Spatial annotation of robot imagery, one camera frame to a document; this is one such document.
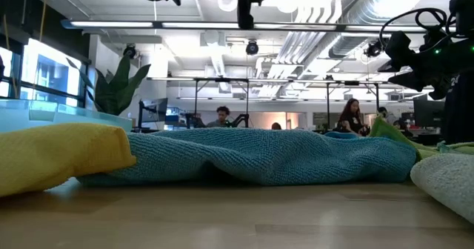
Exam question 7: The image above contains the large glass window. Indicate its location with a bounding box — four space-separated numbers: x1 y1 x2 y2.
0 37 90 107

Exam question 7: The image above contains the lime green microfiber towel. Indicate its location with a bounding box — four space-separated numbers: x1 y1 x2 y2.
368 115 474 161

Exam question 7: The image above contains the teal microfiber towel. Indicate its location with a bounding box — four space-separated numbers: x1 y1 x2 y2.
76 127 418 187

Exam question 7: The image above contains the black computer monitor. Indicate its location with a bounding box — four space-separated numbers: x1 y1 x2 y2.
138 97 168 132
413 99 445 128

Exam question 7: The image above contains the black workstation frame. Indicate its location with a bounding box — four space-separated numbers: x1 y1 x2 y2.
193 77 250 128
325 80 381 131

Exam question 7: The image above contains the long ceiling light bar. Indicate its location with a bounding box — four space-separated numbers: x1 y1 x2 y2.
61 18 457 33

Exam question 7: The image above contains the yellow microfiber towel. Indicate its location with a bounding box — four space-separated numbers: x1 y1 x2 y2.
0 122 137 198

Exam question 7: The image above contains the pale green microfiber towel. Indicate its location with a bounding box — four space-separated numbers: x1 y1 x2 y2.
410 153 474 224

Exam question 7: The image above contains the silver ventilation duct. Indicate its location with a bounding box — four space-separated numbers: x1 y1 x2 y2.
327 0 412 59

